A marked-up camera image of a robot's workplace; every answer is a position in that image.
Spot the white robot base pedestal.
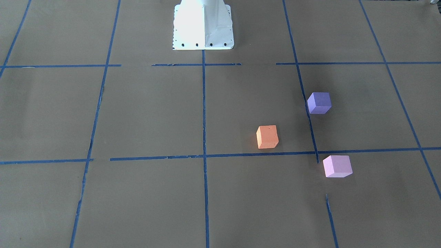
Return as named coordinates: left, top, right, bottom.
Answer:
left=172, top=0, right=235, bottom=50

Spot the pink foam cube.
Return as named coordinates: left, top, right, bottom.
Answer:
left=323, top=155, right=353, bottom=178

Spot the purple foam cube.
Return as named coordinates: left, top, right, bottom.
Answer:
left=307, top=92, right=332, bottom=114

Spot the orange foam cube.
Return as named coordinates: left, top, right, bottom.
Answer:
left=256, top=125, right=279, bottom=149

